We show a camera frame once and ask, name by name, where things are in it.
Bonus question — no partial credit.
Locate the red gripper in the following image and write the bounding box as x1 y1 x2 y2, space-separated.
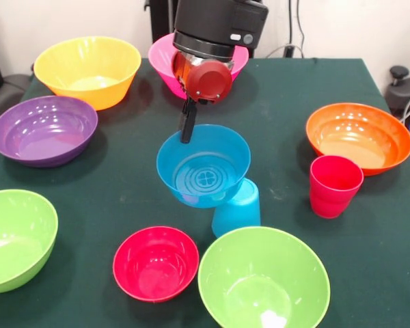
172 51 234 144

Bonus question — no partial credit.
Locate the small blue plastic bowl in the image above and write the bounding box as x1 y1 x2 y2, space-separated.
156 124 252 209

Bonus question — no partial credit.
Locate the blue plastic cup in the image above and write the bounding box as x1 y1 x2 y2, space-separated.
211 178 261 238

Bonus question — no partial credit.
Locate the small red plastic bowl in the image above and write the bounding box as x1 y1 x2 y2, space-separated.
112 225 200 303

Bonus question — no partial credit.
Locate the light green plastic bowl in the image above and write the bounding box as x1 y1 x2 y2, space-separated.
197 225 331 328
0 189 59 295

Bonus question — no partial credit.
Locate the large pink plastic bowl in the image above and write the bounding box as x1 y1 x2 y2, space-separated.
148 33 249 100

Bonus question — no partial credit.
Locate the dark green table cloth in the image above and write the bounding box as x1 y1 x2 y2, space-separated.
0 57 410 328

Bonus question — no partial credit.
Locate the large yellow-orange plastic bowl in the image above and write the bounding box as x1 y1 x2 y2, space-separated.
33 36 142 111

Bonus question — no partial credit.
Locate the shallow purple plastic bowl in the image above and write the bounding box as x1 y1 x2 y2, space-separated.
0 95 99 168

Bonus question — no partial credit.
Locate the red plastic cup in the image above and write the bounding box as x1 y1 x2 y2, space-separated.
309 154 365 219

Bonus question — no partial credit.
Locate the shallow orange plastic bowl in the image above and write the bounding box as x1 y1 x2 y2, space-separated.
305 102 410 177

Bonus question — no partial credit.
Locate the black floor stand base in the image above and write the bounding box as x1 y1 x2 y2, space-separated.
385 66 410 119

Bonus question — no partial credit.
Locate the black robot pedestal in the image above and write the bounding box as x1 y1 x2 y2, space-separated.
149 0 260 57

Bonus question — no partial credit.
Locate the black wall cable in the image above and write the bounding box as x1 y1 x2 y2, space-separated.
288 0 294 47
295 0 305 57

